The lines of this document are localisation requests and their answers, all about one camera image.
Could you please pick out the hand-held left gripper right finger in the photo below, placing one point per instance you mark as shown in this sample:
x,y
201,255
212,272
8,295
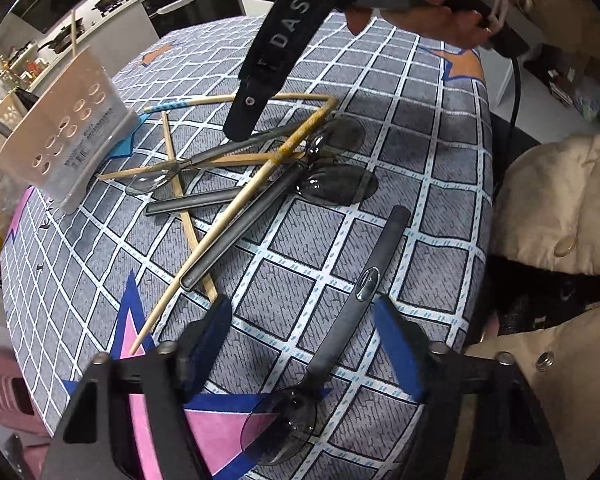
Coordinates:
x,y
395,345

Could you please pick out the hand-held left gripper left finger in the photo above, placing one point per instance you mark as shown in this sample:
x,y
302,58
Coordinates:
x,y
215,330

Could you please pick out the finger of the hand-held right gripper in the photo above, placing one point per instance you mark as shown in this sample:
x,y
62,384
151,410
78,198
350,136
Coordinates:
x,y
280,45

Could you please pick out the yellow patterned wooden chopstick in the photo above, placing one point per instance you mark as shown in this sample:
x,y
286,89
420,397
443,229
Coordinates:
x,y
300,135

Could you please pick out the blue patterned wooden chopstick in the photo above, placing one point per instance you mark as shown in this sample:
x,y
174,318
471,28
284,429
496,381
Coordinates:
x,y
180,105

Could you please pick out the beige plastic utensil holder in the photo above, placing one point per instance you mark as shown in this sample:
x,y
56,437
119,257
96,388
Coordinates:
x,y
70,125

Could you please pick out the person's right hand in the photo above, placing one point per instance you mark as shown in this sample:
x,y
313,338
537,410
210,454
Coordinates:
x,y
450,25

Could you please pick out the black oven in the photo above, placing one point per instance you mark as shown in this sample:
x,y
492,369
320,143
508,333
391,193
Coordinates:
x,y
200,10

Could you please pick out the grey checked star tablecloth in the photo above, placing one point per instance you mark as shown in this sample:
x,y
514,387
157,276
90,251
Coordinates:
x,y
380,110

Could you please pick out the black garment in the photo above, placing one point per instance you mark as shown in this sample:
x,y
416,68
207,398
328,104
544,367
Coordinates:
x,y
530,290

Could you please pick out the beige coat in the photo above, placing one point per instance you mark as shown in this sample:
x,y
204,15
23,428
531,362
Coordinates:
x,y
555,200

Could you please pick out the pink plastic stool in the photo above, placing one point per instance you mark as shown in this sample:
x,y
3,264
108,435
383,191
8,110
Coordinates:
x,y
0,380

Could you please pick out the black cloth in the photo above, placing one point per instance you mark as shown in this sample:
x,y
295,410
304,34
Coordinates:
x,y
25,97

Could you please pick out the seasoning bottles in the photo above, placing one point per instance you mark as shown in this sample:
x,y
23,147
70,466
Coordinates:
x,y
20,62

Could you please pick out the white perforated plastic basket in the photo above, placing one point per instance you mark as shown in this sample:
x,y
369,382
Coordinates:
x,y
0,125

